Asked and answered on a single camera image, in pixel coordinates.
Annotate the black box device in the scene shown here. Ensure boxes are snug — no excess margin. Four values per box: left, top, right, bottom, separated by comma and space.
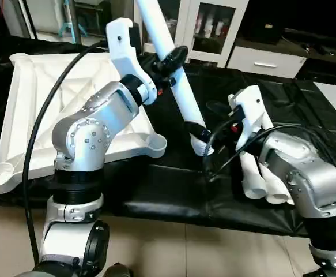
237, 0, 288, 47

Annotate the white glass door cabinet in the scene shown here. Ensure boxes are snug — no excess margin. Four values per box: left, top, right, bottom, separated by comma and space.
130, 0, 250, 65

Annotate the black plastic mat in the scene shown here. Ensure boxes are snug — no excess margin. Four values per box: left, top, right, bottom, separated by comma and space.
0, 35, 336, 237

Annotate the white drawer unit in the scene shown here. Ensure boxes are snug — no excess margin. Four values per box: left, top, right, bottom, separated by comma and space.
226, 46, 307, 80

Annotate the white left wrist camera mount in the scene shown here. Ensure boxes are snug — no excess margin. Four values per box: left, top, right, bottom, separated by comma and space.
105, 18, 158, 106

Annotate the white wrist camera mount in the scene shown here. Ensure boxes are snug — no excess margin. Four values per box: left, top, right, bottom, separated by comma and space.
228, 85, 275, 152
105, 18, 158, 106

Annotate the teal floor stand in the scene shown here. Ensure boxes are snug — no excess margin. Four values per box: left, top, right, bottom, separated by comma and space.
61, 0, 90, 41

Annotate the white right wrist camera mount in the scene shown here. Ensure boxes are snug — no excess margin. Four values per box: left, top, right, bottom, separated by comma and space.
228, 85, 275, 152

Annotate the white plastic table top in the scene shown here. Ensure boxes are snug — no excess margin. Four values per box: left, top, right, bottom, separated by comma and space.
0, 52, 168, 194

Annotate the white plastic table leg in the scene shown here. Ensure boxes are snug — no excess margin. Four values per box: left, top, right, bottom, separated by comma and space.
239, 147, 268, 200
134, 0, 216, 158
265, 173, 292, 205

